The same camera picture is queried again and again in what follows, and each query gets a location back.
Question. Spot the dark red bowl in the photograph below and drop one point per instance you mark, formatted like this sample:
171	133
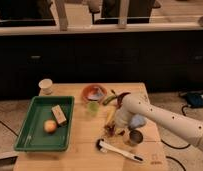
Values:
120	98

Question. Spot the yellow banana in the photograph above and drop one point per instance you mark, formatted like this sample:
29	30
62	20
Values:
110	115

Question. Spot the green cucumber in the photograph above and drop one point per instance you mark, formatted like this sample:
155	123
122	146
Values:
109	99

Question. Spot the white black dish brush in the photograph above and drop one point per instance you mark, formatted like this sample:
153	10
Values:
105	147

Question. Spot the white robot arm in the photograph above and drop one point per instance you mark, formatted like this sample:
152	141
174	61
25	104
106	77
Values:
130	104

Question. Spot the orange bowl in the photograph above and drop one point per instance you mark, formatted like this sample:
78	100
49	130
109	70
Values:
93	92

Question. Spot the yellow apple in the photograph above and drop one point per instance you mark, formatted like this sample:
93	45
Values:
50	126

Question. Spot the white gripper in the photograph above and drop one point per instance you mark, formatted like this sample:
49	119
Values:
122	118

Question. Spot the beige sponge block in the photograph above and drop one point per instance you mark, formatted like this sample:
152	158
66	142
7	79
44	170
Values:
59	115

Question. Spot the blue sponge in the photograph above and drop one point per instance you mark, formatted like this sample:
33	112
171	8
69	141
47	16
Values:
137	121

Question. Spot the white paper cup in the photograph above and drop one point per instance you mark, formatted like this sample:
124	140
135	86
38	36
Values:
46	86

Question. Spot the metal cup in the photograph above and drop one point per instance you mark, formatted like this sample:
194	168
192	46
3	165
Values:
135	137

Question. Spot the blue black device on floor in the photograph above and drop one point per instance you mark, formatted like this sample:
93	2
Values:
195	100

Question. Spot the light green small cup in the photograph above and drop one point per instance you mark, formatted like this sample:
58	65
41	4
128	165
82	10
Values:
92	107

